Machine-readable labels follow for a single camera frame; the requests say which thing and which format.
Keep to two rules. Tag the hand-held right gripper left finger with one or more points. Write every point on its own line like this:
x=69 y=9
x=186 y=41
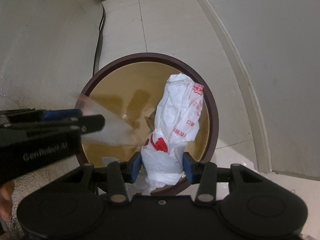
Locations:
x=136 y=166

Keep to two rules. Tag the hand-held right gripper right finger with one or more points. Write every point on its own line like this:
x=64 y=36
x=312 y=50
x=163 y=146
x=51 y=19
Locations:
x=187 y=166

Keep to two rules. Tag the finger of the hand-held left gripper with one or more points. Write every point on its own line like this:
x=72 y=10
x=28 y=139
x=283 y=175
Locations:
x=60 y=115
x=92 y=123

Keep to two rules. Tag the clear plastic wrapper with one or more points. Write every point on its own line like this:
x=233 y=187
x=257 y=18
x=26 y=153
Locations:
x=112 y=130

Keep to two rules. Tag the white plastic bag red print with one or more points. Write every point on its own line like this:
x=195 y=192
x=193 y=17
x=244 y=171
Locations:
x=175 y=110

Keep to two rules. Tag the tan trash bin brown rim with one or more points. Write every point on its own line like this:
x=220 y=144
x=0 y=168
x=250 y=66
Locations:
x=150 y=72

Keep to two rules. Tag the person's left hand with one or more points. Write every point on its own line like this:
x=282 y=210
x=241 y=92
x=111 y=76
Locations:
x=5 y=200

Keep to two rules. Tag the white baseboard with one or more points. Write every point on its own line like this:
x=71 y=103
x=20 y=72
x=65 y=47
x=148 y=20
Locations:
x=237 y=62

